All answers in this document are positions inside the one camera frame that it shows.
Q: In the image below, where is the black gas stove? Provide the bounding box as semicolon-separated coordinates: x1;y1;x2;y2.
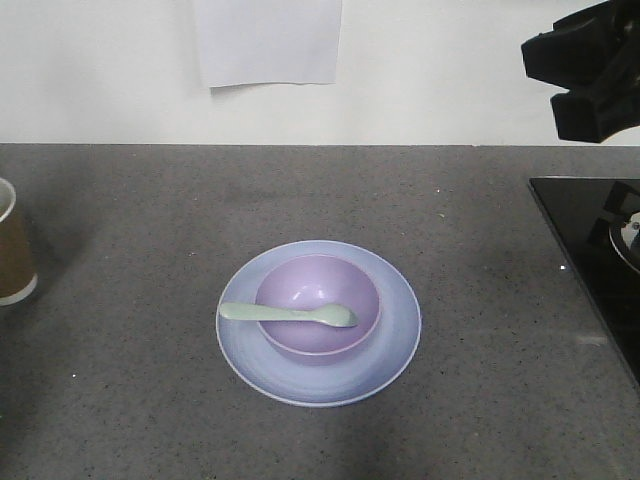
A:
529;176;639;380

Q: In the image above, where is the grey stone countertop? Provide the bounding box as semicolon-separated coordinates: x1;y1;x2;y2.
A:
1;144;639;479

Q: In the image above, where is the white paper sheet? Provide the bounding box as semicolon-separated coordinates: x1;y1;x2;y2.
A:
194;0;342;88

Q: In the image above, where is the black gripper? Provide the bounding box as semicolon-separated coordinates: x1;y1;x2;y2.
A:
521;1;639;143

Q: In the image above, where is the brown paper cup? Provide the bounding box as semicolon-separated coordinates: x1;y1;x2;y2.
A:
1;178;38;306

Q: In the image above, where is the purple plastic bowl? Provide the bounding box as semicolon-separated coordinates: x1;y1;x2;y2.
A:
255;254;381;365

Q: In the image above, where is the light blue plate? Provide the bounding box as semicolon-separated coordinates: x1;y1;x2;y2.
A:
215;240;422;408

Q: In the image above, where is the mint green plastic spoon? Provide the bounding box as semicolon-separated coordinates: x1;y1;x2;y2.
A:
218;302;359;328

